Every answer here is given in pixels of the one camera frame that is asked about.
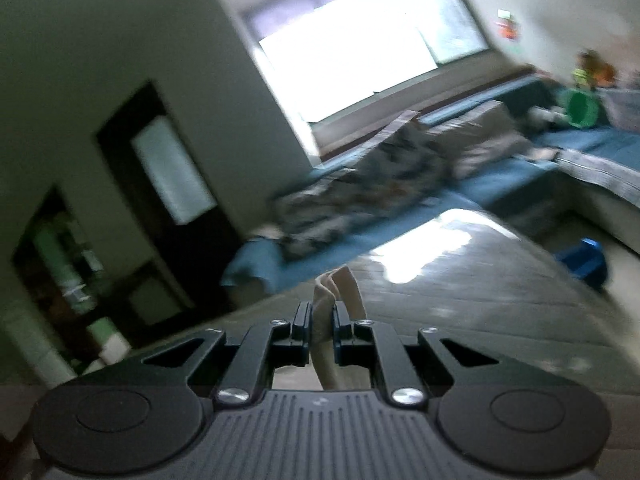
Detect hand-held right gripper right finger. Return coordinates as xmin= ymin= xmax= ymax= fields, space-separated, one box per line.
xmin=332 ymin=301 xmax=501 ymax=407

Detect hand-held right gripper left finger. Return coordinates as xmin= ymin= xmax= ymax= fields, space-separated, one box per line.
xmin=142 ymin=301 xmax=313 ymax=407

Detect cream garment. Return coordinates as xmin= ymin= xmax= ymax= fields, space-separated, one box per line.
xmin=311 ymin=266 xmax=373 ymax=391

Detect blue armrest cover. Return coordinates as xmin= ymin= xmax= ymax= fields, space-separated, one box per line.
xmin=220 ymin=237 xmax=291 ymax=296

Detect dark door with frosted glass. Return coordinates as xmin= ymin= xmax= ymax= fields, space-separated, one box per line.
xmin=95 ymin=80 xmax=241 ymax=311

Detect teal sofa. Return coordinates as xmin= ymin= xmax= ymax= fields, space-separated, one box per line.
xmin=220 ymin=72 xmax=640 ymax=306

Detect beige cushion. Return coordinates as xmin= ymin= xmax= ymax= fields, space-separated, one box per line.
xmin=425 ymin=100 xmax=533 ymax=181

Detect blue stool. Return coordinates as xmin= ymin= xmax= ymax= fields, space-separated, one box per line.
xmin=555 ymin=239 xmax=608 ymax=288

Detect dark wooden cabinet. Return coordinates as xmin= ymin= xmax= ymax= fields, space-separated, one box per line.
xmin=10 ymin=185 xmax=156 ymax=376

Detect window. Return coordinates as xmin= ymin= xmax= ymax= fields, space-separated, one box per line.
xmin=215 ymin=0 xmax=493 ymax=126

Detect green bucket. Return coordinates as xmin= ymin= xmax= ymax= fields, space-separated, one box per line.
xmin=562 ymin=89 xmax=601 ymax=130

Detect clear plastic storage box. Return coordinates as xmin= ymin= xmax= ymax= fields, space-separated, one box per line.
xmin=602 ymin=87 xmax=640 ymax=133

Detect orange and green toys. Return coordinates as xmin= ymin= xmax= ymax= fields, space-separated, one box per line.
xmin=572 ymin=50 xmax=616 ymax=88

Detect colourful wall hanging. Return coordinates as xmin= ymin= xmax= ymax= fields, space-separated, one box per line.
xmin=495 ymin=9 xmax=523 ymax=41

